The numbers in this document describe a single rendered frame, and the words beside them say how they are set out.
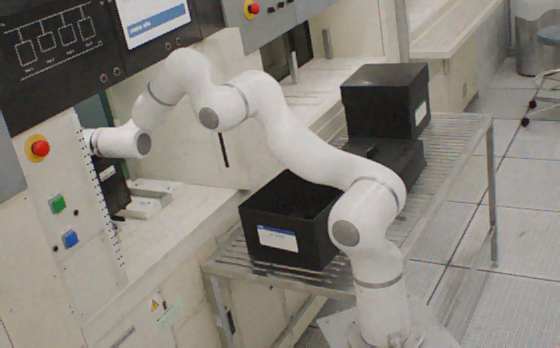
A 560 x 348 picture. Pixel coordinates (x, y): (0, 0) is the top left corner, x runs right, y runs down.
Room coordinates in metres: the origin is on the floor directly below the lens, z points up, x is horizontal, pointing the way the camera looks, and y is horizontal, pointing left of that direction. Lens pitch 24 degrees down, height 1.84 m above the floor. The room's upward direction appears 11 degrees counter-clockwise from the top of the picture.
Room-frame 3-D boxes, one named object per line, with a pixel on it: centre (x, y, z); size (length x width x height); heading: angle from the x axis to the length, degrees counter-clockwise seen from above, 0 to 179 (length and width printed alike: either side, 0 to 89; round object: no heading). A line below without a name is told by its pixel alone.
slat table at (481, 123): (2.12, -0.32, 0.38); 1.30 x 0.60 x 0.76; 146
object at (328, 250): (1.78, -0.05, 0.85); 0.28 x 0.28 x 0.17; 51
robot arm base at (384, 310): (1.27, -0.18, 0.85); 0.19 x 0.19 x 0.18
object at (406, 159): (2.10, -0.34, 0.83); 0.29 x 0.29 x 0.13; 57
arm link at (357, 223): (1.24, -0.17, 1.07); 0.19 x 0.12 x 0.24; 144
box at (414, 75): (2.52, -0.50, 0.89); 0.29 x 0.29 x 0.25; 57
